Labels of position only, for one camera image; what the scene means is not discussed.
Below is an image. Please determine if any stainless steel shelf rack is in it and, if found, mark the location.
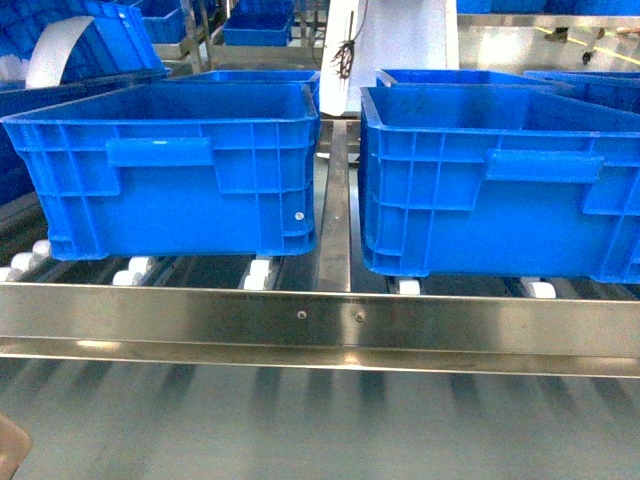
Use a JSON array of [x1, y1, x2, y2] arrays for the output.
[[1, 120, 639, 378]]

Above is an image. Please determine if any blue bin left front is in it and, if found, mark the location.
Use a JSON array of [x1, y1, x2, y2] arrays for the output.
[[2, 81, 320, 261]]

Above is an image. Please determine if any blue bin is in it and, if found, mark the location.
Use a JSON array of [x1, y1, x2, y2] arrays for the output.
[[376, 69, 572, 93], [173, 70, 320, 110], [358, 85, 639, 284], [2, 81, 320, 261]]

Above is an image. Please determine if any blue bin rear left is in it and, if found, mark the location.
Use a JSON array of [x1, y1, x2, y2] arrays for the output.
[[173, 70, 320, 110]]

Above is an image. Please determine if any blue bin rear right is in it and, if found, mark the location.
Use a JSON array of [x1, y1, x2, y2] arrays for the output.
[[376, 69, 572, 93]]

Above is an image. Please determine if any blue bin right front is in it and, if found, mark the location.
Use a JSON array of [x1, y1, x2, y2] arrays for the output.
[[358, 85, 639, 284]]

